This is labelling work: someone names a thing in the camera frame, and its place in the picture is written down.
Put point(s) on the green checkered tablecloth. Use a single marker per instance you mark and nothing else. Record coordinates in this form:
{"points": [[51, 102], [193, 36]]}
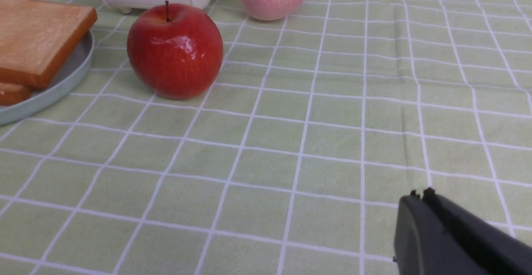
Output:
{"points": [[294, 161]]}

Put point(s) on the light blue plate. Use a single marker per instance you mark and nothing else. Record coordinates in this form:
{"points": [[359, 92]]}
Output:
{"points": [[69, 76]]}

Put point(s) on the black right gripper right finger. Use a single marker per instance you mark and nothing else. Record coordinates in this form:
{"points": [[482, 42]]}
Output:
{"points": [[477, 246]]}

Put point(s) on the red apple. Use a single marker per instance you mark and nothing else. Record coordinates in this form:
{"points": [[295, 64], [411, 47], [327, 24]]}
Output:
{"points": [[175, 49]]}

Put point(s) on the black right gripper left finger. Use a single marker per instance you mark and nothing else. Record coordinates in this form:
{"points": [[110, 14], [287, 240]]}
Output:
{"points": [[423, 247]]}

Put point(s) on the toasted bread slice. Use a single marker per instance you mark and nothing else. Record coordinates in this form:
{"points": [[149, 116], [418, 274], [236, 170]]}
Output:
{"points": [[11, 94], [37, 37]]}

